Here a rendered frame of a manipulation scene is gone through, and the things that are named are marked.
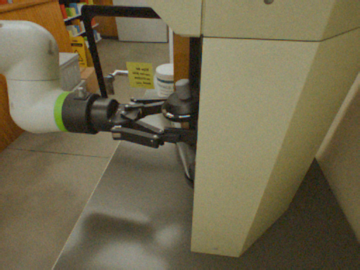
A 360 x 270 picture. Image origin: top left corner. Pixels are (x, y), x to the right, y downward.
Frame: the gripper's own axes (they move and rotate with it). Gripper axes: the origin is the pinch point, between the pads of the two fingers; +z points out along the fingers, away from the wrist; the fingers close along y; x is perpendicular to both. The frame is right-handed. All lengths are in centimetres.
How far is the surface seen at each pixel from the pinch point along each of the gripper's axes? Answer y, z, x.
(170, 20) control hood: -15.5, -1.1, -22.6
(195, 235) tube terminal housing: -15.5, 3.3, 18.2
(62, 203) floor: 48, -99, 121
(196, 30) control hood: -15.5, 1.5, -21.8
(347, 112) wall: 22, 46, 8
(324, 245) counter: -10.1, 34.2, 25.6
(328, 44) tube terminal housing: -13.9, 14.8, -20.7
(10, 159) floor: 87, -175, 122
